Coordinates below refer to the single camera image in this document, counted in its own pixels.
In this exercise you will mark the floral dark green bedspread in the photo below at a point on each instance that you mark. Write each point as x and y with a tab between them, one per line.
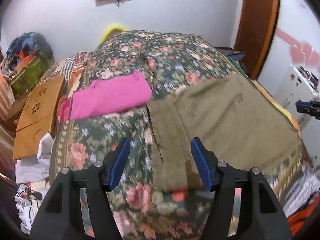
170	62

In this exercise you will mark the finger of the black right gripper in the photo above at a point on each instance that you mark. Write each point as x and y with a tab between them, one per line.
311	108

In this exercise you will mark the wooden folding lap table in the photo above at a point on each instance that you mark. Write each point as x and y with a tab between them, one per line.
37	118

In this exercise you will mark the white paper sheet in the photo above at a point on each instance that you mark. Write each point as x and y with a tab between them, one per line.
36	168

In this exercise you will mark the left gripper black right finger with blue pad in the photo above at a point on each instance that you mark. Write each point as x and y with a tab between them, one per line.
244	205

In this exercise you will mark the olive khaki pants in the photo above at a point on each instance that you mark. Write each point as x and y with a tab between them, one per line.
231	117

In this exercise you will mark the striped orange blanket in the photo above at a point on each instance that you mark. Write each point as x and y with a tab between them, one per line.
70	68

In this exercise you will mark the pile of colourful clothes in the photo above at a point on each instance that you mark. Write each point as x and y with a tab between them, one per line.
32	41

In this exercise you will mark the pink folded cloth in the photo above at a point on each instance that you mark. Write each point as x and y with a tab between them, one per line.
104	97

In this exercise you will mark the brown wooden door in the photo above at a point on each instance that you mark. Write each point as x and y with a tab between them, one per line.
256	31

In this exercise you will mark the yellow pool noodle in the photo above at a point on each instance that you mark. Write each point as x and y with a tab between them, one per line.
111	30

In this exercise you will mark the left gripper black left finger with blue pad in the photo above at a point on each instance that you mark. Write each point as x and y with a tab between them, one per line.
76	205

